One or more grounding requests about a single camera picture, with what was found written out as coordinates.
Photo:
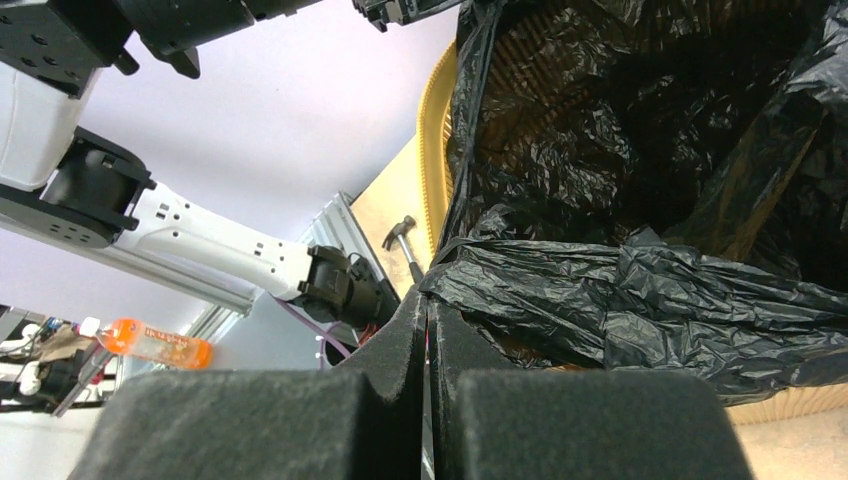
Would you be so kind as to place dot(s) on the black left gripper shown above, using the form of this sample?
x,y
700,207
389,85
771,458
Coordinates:
x,y
380,13

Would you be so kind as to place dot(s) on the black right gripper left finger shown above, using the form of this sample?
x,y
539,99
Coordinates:
x,y
359,420

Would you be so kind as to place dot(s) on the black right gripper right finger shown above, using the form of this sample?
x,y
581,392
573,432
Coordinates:
x,y
493,420

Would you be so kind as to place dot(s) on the yellow plastic trash bin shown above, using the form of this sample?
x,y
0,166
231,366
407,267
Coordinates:
x,y
433,130

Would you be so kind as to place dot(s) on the black plastic trash bag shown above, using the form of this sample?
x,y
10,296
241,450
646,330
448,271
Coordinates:
x,y
653,185

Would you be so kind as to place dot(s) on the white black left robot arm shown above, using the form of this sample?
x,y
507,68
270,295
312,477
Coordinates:
x,y
72,185

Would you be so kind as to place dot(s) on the orange drink bottle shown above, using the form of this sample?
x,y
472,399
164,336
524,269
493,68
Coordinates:
x,y
133,338

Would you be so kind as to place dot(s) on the black handled hammer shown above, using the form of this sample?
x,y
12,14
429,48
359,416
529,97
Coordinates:
x,y
398,235

